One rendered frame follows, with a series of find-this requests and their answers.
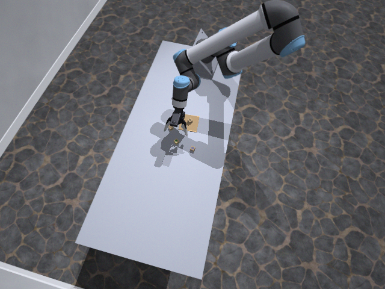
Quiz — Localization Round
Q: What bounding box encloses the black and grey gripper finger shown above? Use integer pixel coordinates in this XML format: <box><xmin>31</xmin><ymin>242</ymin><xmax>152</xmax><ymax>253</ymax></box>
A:
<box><xmin>181</xmin><ymin>119</ymin><xmax>188</xmax><ymax>136</ymax></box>
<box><xmin>164</xmin><ymin>117</ymin><xmax>171</xmax><ymax>131</ymax></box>

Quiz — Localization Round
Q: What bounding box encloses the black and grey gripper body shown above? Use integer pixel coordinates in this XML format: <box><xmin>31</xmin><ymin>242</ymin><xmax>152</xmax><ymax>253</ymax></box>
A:
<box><xmin>173</xmin><ymin>106</ymin><xmax>185</xmax><ymax>125</ymax></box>

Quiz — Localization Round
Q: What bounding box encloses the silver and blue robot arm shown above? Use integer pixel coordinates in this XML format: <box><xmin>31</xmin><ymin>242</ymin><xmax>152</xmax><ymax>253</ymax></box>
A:
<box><xmin>172</xmin><ymin>0</ymin><xmax>305</xmax><ymax>108</ymax></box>

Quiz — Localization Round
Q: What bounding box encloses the tan flat mat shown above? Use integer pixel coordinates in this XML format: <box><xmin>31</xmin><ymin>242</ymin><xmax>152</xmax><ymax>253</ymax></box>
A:
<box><xmin>179</xmin><ymin>114</ymin><xmax>199</xmax><ymax>132</ymax></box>

